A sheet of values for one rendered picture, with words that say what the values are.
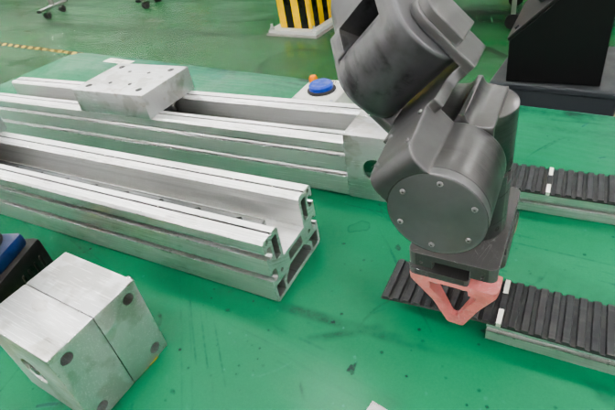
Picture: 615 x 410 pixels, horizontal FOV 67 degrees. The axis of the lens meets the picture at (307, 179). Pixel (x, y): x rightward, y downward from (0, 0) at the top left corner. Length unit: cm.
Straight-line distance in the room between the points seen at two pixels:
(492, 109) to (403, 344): 24
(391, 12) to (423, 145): 9
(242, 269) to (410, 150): 30
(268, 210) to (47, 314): 23
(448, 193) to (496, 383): 22
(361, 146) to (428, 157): 31
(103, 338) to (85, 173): 34
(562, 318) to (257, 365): 27
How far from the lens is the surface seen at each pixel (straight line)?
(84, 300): 46
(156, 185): 63
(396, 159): 26
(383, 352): 46
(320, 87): 76
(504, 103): 34
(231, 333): 50
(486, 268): 36
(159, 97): 77
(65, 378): 45
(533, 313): 45
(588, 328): 46
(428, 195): 26
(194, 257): 54
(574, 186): 60
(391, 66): 31
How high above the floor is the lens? 116
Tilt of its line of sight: 34 degrees down
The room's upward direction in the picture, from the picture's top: 11 degrees counter-clockwise
